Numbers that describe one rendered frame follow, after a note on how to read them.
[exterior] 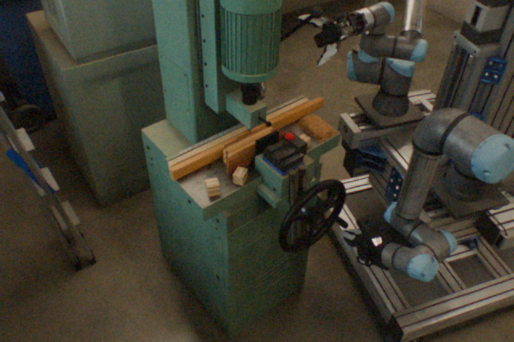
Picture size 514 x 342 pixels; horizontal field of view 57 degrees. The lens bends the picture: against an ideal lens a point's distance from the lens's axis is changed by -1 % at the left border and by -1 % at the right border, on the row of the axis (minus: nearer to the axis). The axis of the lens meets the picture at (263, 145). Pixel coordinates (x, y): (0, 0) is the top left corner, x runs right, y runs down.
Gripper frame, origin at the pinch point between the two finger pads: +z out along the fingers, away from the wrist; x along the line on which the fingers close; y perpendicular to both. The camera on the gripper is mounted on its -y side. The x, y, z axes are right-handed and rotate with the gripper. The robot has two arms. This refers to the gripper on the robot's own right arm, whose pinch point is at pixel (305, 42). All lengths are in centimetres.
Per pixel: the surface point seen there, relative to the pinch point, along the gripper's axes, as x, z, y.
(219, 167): 25.1, 27.9, -31.3
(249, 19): -10.6, 18.1, 3.9
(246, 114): 12.7, 15.7, -22.0
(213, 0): -21.2, 19.7, -6.8
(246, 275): 70, 25, -56
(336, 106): 34, -129, -152
